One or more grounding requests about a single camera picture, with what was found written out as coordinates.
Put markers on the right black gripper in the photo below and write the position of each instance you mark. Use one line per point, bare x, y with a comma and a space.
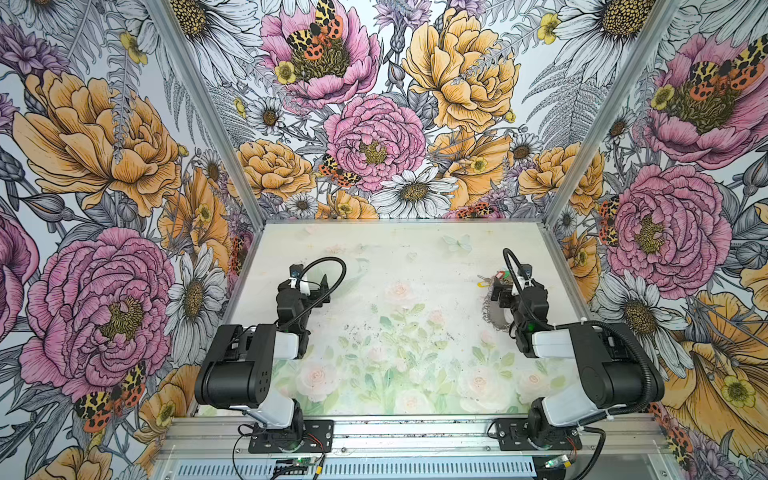
510, 295

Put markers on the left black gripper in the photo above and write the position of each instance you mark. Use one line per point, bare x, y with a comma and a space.
313, 289

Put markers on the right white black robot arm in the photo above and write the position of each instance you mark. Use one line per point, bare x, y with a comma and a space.
615, 375

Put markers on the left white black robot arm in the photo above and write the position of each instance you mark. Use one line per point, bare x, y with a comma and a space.
236, 374

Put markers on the green circuit board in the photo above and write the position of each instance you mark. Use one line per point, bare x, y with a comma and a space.
306, 463

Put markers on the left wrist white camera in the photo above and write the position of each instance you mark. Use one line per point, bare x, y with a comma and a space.
296, 279

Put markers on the wrist white camera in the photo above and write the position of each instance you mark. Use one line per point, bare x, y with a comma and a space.
524, 274
296, 279

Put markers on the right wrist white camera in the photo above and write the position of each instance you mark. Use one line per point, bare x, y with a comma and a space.
524, 274

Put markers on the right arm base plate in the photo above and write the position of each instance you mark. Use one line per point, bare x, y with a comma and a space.
517, 434

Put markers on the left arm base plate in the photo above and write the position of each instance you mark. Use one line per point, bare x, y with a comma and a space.
313, 436

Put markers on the perforated metal cable tray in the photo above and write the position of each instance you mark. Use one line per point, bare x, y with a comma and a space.
368, 468

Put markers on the aluminium front rail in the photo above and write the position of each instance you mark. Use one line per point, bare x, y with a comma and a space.
392, 436

